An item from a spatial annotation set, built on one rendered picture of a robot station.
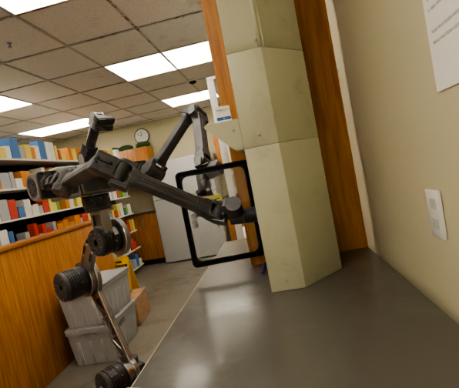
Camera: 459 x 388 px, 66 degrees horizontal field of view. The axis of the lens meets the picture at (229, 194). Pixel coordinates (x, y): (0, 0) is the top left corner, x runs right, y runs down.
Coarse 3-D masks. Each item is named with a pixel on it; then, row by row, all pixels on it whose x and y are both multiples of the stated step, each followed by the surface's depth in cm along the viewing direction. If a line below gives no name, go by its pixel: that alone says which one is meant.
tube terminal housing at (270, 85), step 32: (256, 64) 110; (288, 64) 116; (256, 96) 111; (288, 96) 115; (256, 128) 112; (288, 128) 114; (256, 160) 112; (288, 160) 113; (320, 160) 123; (256, 192) 113; (288, 192) 112; (320, 192) 122; (288, 224) 113; (320, 224) 120; (288, 256) 113; (320, 256) 119; (288, 288) 114
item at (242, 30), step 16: (224, 0) 110; (240, 0) 110; (256, 0) 110; (272, 0) 114; (288, 0) 119; (224, 16) 110; (240, 16) 110; (256, 16) 110; (272, 16) 114; (288, 16) 118; (224, 32) 111; (240, 32) 110; (256, 32) 110; (272, 32) 113; (288, 32) 118; (240, 48) 111; (288, 48) 118
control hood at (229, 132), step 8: (232, 120) 113; (208, 128) 113; (216, 128) 113; (224, 128) 113; (232, 128) 112; (216, 136) 114; (224, 136) 113; (232, 136) 113; (240, 136) 112; (232, 144) 113; (240, 144) 113
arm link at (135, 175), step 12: (132, 168) 127; (132, 180) 124; (144, 180) 125; (156, 180) 127; (156, 192) 126; (168, 192) 126; (180, 192) 128; (180, 204) 129; (192, 204) 128; (204, 204) 129; (216, 204) 131; (204, 216) 130; (216, 216) 128
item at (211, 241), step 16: (192, 176) 144; (208, 176) 144; (224, 176) 144; (240, 176) 144; (192, 192) 144; (208, 192) 144; (224, 192) 144; (240, 192) 144; (192, 224) 145; (208, 224) 145; (240, 224) 145; (208, 240) 145; (224, 240) 145; (240, 240) 145; (256, 240) 145; (208, 256) 146; (224, 256) 146
